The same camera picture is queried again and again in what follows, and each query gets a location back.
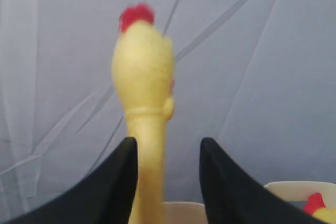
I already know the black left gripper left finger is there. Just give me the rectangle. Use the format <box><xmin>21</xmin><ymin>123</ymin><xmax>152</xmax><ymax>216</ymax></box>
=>
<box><xmin>10</xmin><ymin>137</ymin><xmax>138</xmax><ymax>224</ymax></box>

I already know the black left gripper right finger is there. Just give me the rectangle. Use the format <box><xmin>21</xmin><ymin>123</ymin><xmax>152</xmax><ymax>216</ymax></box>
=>
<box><xmin>199</xmin><ymin>137</ymin><xmax>321</xmax><ymax>224</ymax></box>

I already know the detached yellow chicken head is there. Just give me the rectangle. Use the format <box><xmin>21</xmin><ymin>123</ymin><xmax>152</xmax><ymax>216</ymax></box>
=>
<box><xmin>304</xmin><ymin>193</ymin><xmax>335</xmax><ymax>223</ymax></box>

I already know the yellow rubber chicken front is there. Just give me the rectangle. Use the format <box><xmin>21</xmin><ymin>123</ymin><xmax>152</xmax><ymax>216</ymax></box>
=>
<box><xmin>111</xmin><ymin>3</ymin><xmax>175</xmax><ymax>223</ymax></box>

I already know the cream bin marked X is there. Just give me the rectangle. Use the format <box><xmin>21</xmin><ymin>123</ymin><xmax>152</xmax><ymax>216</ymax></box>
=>
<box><xmin>264</xmin><ymin>181</ymin><xmax>335</xmax><ymax>209</ymax></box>

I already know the blue-grey backdrop curtain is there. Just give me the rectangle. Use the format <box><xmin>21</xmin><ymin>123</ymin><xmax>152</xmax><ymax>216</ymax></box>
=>
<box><xmin>1</xmin><ymin>0</ymin><xmax>335</xmax><ymax>221</ymax></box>

